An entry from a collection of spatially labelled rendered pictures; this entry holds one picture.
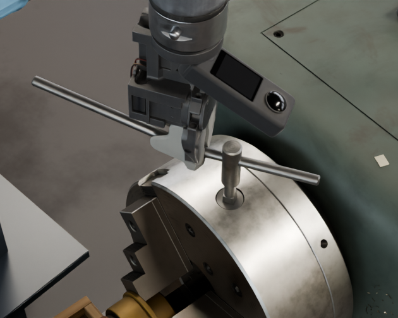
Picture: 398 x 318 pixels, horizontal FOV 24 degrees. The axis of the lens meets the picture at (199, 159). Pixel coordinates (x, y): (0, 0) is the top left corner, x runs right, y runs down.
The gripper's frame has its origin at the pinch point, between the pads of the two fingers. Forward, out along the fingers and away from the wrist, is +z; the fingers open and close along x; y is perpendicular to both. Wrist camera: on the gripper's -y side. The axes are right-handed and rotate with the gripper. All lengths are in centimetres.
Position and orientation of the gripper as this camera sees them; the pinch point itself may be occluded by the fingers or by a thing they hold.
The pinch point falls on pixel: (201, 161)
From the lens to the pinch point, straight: 104.5
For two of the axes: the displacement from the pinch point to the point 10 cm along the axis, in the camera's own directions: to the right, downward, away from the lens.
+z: -0.3, 6.1, 7.9
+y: -9.5, -2.6, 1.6
